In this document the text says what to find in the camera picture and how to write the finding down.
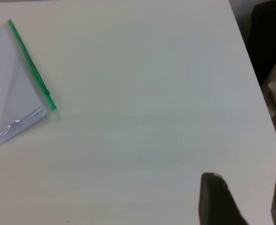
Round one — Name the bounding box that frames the clear zip bag green seal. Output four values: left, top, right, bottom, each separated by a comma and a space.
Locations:
0, 18, 61, 153

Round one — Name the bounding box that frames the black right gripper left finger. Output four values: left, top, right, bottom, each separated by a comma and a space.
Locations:
198, 172, 250, 225

